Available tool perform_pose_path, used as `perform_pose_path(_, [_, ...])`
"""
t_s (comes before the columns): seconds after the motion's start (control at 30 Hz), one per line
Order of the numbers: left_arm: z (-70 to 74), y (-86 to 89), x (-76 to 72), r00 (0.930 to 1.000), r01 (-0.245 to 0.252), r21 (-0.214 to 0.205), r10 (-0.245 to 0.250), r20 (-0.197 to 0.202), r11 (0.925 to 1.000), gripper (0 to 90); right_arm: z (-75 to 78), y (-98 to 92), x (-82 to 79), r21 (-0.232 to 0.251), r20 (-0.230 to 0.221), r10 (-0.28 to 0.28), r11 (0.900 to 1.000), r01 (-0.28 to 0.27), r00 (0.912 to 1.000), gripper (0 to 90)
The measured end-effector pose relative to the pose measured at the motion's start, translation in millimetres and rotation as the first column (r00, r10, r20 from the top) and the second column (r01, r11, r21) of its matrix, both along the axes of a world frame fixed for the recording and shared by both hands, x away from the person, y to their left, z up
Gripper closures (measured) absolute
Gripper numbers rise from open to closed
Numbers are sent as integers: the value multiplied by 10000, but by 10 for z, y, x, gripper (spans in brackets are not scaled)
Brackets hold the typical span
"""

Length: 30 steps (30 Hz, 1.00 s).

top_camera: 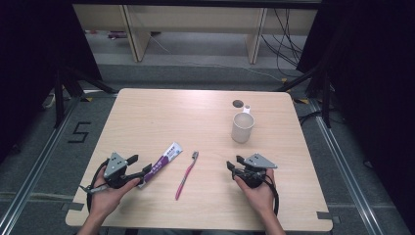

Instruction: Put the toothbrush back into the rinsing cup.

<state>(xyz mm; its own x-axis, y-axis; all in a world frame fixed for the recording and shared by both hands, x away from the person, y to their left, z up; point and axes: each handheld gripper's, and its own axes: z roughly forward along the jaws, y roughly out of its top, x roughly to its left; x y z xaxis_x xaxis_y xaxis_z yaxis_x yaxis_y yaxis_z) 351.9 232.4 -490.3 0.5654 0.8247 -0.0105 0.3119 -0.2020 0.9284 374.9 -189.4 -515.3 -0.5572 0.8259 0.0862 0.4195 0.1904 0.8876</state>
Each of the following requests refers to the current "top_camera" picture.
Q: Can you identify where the person's right hand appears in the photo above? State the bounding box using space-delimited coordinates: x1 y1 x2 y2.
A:
234 168 277 218

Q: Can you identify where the white floor cable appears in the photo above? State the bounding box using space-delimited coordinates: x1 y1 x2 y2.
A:
149 32 286 83

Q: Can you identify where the pink toothbrush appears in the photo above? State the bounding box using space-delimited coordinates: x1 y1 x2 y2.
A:
174 150 200 202

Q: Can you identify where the white and purple toothpaste tube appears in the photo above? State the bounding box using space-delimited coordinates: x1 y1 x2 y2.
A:
138 141 184 189

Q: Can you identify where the metal floor rail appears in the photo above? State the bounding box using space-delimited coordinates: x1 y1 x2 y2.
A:
0 96 82 235
307 97 386 235

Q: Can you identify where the black metal stand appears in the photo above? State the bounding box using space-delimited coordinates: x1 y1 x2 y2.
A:
53 64 119 129
275 63 335 129

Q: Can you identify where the bundle of black floor cables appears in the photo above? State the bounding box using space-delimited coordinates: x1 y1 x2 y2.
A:
259 8 308 78

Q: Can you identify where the light wooden desk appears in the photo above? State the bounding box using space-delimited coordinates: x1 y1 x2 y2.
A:
71 3 319 65

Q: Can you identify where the black curtain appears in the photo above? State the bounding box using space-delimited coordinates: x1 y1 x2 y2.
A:
297 0 415 226
0 0 103 165

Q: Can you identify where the person's left hand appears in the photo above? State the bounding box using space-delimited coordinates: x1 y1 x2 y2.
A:
89 165 142 220

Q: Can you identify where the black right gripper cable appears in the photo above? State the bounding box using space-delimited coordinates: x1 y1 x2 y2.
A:
264 177 281 217

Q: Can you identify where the grey tape piece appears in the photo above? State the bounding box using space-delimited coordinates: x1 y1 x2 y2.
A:
60 202 85 212
316 211 341 225

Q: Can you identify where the white cup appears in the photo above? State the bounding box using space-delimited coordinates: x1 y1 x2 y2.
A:
230 104 256 144

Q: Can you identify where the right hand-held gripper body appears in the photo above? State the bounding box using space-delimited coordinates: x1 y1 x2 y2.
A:
232 153 279 190

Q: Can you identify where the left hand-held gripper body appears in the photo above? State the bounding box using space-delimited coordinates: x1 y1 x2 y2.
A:
103 152 144 190

